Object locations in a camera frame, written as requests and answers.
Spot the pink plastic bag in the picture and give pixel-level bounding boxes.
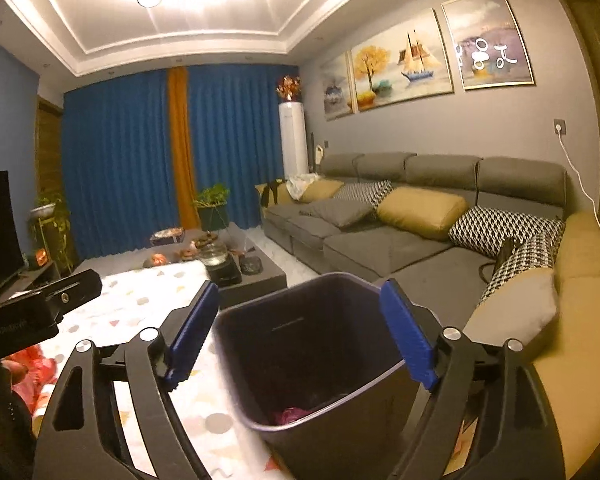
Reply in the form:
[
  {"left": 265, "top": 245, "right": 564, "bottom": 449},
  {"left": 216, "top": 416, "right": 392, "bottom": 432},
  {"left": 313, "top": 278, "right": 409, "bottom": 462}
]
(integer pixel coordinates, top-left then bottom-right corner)
[{"left": 2, "top": 344, "right": 57, "bottom": 415}]

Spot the dark grey trash bin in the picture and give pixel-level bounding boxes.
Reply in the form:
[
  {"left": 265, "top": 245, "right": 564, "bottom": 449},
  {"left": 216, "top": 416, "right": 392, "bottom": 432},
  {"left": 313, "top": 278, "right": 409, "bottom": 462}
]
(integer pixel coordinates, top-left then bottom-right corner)
[{"left": 213, "top": 273, "right": 418, "bottom": 479}]

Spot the patterned white tablecloth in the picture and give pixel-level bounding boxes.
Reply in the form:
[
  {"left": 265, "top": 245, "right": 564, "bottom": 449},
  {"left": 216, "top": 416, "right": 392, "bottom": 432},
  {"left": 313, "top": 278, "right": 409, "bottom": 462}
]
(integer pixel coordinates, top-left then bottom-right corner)
[{"left": 33, "top": 263, "right": 288, "bottom": 479}]

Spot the plant on stand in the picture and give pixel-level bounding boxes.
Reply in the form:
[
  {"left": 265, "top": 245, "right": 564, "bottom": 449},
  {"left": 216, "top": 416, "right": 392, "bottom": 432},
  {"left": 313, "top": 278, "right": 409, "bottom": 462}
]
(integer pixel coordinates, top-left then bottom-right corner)
[{"left": 28, "top": 192, "right": 76, "bottom": 275}]

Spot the glass kettle on base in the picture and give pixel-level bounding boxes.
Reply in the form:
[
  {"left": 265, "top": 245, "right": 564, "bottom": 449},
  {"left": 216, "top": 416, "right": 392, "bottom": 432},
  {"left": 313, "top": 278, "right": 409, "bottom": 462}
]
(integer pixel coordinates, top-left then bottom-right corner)
[{"left": 198, "top": 240, "right": 242, "bottom": 287}]

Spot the dark coffee table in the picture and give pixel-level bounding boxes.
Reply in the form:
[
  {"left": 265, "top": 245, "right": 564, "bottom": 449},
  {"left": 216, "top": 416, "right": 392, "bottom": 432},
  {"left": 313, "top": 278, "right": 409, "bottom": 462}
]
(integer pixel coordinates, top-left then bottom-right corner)
[{"left": 76, "top": 223, "right": 287, "bottom": 309}]

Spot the light grey cushion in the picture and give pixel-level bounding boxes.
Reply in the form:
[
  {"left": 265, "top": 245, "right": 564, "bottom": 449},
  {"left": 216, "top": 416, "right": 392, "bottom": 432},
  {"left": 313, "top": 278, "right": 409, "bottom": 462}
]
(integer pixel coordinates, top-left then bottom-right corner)
[{"left": 463, "top": 268, "right": 558, "bottom": 347}]

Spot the blue curtain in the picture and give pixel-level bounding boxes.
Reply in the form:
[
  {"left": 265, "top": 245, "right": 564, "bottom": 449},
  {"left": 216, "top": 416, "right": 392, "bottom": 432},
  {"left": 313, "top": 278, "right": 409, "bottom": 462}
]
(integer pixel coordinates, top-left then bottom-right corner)
[{"left": 61, "top": 64, "right": 299, "bottom": 259}]

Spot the crumpled pink paper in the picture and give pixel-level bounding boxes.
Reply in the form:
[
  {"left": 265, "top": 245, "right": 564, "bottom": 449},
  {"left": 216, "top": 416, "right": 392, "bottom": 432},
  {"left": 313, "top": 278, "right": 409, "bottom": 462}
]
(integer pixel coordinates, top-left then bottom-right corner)
[{"left": 273, "top": 406, "right": 313, "bottom": 426}]

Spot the grey sectional sofa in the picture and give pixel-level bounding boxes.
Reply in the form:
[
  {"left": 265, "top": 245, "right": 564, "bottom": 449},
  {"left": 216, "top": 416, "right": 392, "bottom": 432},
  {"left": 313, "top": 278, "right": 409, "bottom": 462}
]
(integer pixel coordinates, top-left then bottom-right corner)
[{"left": 254, "top": 152, "right": 600, "bottom": 331}]

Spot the black white patterned cushion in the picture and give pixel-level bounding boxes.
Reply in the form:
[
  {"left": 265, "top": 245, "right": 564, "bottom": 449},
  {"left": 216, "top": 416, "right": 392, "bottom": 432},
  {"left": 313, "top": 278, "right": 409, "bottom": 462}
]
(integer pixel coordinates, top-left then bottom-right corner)
[{"left": 449, "top": 206, "right": 566, "bottom": 258}]

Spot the mustard cushion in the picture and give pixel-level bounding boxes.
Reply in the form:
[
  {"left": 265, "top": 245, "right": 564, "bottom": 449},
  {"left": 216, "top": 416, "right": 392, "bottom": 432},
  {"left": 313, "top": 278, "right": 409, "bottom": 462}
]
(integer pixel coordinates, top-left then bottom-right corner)
[{"left": 377, "top": 186, "right": 470, "bottom": 240}]

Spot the potted green plant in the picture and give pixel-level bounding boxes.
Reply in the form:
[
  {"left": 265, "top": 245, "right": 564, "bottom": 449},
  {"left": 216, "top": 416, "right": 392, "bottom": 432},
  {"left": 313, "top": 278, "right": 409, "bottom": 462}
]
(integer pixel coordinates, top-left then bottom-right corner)
[{"left": 193, "top": 183, "right": 230, "bottom": 232}]

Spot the far patterned cushion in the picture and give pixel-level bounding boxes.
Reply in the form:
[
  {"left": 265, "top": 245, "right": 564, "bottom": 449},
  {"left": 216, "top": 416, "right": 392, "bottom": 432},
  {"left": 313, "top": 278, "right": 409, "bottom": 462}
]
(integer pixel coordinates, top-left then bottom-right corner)
[{"left": 334, "top": 180, "right": 393, "bottom": 209}]

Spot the orange curtain strip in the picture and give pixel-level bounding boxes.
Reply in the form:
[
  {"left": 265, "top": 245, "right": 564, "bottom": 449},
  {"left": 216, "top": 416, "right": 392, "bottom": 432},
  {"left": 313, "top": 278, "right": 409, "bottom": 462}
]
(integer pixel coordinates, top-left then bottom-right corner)
[{"left": 166, "top": 66, "right": 200, "bottom": 230}]

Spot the white cloth on sofa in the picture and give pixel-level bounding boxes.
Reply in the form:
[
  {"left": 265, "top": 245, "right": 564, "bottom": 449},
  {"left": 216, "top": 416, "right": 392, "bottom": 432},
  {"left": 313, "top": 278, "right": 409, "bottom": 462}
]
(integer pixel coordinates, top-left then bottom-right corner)
[{"left": 285, "top": 172, "right": 321, "bottom": 202}]

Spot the white standing air conditioner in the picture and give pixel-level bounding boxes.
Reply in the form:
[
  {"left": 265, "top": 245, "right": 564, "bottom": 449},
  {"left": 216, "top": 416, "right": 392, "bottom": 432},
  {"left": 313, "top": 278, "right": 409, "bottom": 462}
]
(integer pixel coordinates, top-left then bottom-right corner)
[{"left": 278, "top": 102, "right": 309, "bottom": 178}]

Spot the left framed painting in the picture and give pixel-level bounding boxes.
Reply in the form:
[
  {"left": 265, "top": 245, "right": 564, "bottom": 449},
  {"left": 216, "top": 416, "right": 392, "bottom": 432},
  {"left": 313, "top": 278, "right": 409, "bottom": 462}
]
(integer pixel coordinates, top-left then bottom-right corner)
[{"left": 320, "top": 52, "right": 353, "bottom": 122}]

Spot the framed painting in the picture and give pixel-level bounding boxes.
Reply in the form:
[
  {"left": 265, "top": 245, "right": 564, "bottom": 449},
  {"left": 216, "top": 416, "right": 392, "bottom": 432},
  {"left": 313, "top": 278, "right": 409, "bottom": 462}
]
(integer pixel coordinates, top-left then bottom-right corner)
[
  {"left": 442, "top": 0, "right": 534, "bottom": 91},
  {"left": 320, "top": 52, "right": 353, "bottom": 122}
]

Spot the flower ornament on conditioner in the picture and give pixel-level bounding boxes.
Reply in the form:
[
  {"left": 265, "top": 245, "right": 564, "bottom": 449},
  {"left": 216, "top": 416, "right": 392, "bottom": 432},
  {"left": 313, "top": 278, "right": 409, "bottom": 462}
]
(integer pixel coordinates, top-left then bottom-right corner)
[{"left": 275, "top": 75, "right": 302, "bottom": 102}]

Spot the middle sailboat painting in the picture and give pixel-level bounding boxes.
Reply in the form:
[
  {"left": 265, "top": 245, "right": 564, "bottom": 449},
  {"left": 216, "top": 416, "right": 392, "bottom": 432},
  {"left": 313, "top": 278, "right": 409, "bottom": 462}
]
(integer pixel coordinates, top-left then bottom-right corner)
[{"left": 350, "top": 8, "right": 453, "bottom": 112}]

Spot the right framed painting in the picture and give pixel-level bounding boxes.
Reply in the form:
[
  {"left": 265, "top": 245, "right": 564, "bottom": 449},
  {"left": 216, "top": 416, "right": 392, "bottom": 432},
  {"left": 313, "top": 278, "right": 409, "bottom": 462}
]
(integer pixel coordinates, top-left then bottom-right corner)
[{"left": 442, "top": 0, "right": 534, "bottom": 91}]

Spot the white charging cable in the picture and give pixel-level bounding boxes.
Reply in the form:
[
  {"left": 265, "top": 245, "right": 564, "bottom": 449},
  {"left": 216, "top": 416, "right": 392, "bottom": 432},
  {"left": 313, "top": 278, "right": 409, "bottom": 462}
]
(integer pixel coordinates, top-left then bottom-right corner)
[{"left": 557, "top": 127, "right": 600, "bottom": 246}]

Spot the wall socket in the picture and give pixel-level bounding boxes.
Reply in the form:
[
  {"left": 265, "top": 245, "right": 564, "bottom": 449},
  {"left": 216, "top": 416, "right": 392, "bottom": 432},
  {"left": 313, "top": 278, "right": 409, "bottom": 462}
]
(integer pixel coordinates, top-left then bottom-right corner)
[{"left": 554, "top": 119, "right": 566, "bottom": 136}]

